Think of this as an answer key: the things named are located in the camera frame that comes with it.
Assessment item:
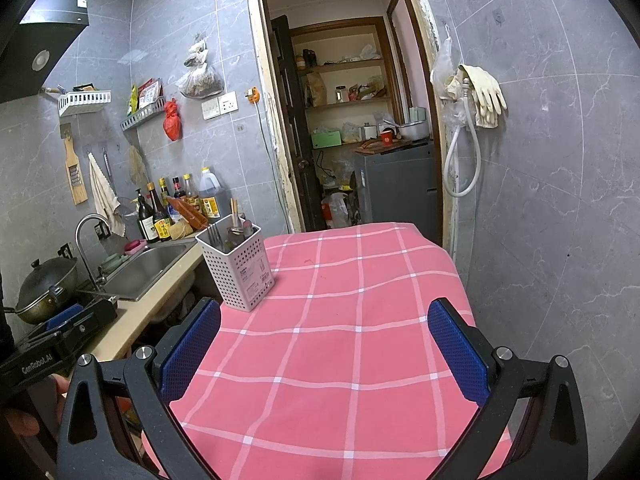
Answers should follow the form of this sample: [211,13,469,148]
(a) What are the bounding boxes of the red plastic bag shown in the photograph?
[164,99,182,141]

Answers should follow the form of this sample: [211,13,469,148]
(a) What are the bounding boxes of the pink checkered tablecloth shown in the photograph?
[142,221,516,480]

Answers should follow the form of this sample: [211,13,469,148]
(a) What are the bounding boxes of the red snack packet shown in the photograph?
[138,79,163,108]

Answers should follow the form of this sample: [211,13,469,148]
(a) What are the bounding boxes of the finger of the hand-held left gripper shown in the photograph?
[30,304,88,334]
[50,298,119,356]

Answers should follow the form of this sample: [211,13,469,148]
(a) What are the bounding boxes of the hanging loofah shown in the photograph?
[128,145,148,186]

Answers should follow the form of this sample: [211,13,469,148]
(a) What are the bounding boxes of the person's left hand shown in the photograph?
[0,374,72,441]

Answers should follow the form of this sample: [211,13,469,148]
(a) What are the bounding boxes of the cream rubber gloves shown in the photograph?
[457,64,508,129]

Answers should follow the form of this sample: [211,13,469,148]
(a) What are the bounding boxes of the orange snack packet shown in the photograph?
[167,196,209,230]

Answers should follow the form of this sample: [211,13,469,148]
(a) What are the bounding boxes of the beige hanging towel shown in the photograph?
[88,152,126,237]

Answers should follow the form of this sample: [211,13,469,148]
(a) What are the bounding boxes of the dark wok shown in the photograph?
[14,257,80,325]

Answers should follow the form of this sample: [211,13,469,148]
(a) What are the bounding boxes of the dark wooden door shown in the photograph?
[270,15,326,234]

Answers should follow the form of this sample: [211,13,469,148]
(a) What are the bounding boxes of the dark bottle white label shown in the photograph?
[137,190,156,242]

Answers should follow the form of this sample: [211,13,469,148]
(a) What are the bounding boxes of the white wall rack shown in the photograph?
[57,89,112,117]

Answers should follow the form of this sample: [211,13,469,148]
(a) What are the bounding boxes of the grey appliance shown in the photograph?
[354,140,439,234]

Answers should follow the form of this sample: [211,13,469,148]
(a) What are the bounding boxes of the white perforated utensil holder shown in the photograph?
[195,212,276,314]

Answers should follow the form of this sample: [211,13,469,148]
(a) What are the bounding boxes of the clear hanging plastic bag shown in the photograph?
[430,24,467,112]

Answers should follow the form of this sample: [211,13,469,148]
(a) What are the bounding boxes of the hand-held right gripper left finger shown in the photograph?
[56,296,222,480]

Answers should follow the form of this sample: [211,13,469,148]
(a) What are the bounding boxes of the wooden grater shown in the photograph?
[62,132,89,206]

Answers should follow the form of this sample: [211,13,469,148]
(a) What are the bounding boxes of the steel faucet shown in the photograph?
[75,213,119,287]

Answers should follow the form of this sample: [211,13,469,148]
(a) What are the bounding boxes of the black range hood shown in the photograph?
[0,0,91,106]

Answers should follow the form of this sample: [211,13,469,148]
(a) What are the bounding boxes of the white hose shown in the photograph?
[444,80,483,199]

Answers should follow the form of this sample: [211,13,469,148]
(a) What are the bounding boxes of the wooden shelf unit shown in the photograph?
[290,17,402,154]

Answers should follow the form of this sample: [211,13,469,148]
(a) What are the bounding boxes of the metal hanging strainer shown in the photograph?
[102,148,139,221]

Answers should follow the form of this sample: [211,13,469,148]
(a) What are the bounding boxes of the worn door frame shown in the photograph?
[245,0,459,256]

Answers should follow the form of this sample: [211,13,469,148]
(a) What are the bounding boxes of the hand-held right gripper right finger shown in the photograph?
[427,298,590,480]

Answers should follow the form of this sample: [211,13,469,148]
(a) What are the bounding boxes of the grey wall shelf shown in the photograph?
[120,100,166,132]

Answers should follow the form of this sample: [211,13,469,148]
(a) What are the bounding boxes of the clear bag of dried goods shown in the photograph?
[178,41,225,99]

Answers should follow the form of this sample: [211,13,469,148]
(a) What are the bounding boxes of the cooking oil jug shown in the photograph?
[198,167,225,222]

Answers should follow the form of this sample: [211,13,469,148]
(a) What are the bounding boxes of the steel sink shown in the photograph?
[97,241,197,302]

